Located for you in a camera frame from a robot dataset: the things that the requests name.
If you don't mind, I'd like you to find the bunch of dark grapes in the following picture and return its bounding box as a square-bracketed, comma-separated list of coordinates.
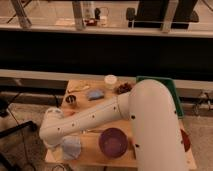
[115, 83, 133, 94]

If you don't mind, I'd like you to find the orange carrot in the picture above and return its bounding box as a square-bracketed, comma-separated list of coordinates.
[64, 111, 75, 117]

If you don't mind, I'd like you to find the orange-red bowl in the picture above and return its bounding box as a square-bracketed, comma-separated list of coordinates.
[181, 129, 191, 152]

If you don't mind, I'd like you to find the small metal cup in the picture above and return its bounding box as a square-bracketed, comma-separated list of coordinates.
[65, 95, 77, 108]

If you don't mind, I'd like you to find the green plastic tray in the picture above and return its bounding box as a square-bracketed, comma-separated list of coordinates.
[136, 76, 184, 118]

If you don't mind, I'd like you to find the purple bowl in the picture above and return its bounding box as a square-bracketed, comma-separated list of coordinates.
[98, 128, 128, 158]

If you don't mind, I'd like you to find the banana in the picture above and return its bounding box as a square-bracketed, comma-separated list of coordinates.
[67, 85, 90, 93]

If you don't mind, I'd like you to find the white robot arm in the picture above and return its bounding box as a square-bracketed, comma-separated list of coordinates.
[39, 79, 189, 171]

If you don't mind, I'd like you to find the white round container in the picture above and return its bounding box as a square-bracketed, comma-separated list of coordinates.
[104, 75, 118, 89]

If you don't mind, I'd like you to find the blue sponge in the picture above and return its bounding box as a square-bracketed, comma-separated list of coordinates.
[87, 89, 104, 101]

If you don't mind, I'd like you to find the light blue towel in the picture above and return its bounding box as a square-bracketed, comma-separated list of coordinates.
[61, 136, 81, 160]

